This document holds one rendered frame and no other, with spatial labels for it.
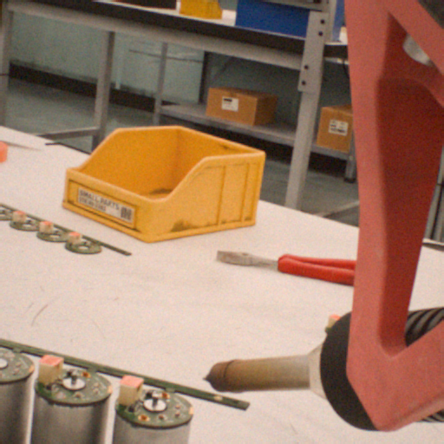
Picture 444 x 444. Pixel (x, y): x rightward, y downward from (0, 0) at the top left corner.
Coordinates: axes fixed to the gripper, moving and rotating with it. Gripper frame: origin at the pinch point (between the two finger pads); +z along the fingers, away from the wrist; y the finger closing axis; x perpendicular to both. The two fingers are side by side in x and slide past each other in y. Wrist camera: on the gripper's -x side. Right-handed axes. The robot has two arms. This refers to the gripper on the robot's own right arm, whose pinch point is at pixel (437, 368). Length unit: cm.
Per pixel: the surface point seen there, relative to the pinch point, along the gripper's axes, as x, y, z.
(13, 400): -10.5, 2.9, 13.8
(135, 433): -7.5, 0.2, 11.9
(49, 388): -10.0, 2.1, 12.6
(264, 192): -265, -202, 223
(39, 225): -40, -9, 34
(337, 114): -307, -256, 209
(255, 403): -15.1, -11.2, 21.9
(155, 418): -7.7, -0.5, 11.6
